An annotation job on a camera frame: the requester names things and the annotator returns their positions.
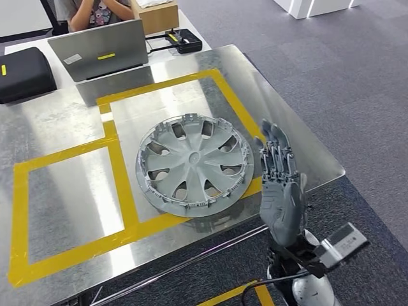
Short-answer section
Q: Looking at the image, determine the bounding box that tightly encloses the black office chair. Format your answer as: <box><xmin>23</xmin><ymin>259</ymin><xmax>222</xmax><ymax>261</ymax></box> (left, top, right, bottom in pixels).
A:
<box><xmin>39</xmin><ymin>0</ymin><xmax>69</xmax><ymax>37</ymax></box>

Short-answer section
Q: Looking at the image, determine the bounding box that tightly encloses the person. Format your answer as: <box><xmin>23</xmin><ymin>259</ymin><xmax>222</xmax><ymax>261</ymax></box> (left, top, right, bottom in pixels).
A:
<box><xmin>54</xmin><ymin>0</ymin><xmax>137</xmax><ymax>33</ymax></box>

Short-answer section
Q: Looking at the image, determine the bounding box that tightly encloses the white desk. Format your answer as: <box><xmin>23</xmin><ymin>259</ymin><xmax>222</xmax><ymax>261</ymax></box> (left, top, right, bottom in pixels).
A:
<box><xmin>5</xmin><ymin>9</ymin><xmax>212</xmax><ymax>92</ymax></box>

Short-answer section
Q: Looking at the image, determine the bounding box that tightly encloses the grey plastic wheel hubcap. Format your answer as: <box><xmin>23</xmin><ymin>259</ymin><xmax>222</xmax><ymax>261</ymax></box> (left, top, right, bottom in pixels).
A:
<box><xmin>135</xmin><ymin>113</ymin><xmax>255</xmax><ymax>219</ymax></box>

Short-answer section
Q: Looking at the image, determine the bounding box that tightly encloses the white platform block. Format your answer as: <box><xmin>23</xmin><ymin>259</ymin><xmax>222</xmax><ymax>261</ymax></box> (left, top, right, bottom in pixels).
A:
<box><xmin>272</xmin><ymin>0</ymin><xmax>362</xmax><ymax>20</ymax></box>

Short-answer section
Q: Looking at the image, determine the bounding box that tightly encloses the black power adapter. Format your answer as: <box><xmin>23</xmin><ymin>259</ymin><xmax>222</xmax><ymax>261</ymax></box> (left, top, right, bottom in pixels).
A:
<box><xmin>165</xmin><ymin>28</ymin><xmax>204</xmax><ymax>55</ymax></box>

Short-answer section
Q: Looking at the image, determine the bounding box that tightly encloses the yellow floor tape square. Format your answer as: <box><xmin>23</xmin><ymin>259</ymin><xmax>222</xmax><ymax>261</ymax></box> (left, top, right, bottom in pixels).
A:
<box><xmin>198</xmin><ymin>280</ymin><xmax>275</xmax><ymax>306</ymax></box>

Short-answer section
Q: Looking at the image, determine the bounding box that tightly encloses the stainless steel workbench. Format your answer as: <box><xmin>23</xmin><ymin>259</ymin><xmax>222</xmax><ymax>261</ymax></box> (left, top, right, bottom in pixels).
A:
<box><xmin>0</xmin><ymin>44</ymin><xmax>346</xmax><ymax>306</ymax></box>

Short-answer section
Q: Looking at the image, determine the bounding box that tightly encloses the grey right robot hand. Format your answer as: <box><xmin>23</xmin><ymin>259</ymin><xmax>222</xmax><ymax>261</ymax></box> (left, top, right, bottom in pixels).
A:
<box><xmin>253</xmin><ymin>119</ymin><xmax>309</xmax><ymax>249</ymax></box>

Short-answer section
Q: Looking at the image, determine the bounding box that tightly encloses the black case with yellow sticker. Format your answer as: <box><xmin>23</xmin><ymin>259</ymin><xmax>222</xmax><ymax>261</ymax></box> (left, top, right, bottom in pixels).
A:
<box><xmin>0</xmin><ymin>46</ymin><xmax>58</xmax><ymax>105</ymax></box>

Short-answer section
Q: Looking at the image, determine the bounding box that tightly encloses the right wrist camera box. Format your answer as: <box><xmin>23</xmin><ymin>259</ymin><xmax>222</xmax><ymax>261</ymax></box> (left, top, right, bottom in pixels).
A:
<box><xmin>314</xmin><ymin>222</ymin><xmax>370</xmax><ymax>271</ymax></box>

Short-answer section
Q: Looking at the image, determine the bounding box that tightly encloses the grey laptop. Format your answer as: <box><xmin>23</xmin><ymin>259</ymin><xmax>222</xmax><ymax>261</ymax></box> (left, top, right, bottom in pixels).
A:
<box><xmin>48</xmin><ymin>18</ymin><xmax>149</xmax><ymax>83</ymax></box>

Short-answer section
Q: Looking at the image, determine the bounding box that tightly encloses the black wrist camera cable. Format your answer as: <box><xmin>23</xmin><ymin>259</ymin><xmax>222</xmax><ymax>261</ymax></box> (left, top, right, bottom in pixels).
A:
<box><xmin>241</xmin><ymin>270</ymin><xmax>314</xmax><ymax>306</ymax></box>

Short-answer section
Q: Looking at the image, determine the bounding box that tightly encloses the cardboard box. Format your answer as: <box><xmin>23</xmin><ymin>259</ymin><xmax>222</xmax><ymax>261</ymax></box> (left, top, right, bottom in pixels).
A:
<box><xmin>130</xmin><ymin>0</ymin><xmax>180</xmax><ymax>36</ymax></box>

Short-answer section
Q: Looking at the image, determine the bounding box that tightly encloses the yellow workbench tape square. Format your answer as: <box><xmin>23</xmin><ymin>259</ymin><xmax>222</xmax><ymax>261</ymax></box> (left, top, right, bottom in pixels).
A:
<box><xmin>95</xmin><ymin>68</ymin><xmax>266</xmax><ymax>231</ymax></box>
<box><xmin>8</xmin><ymin>120</ymin><xmax>139</xmax><ymax>289</ymax></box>

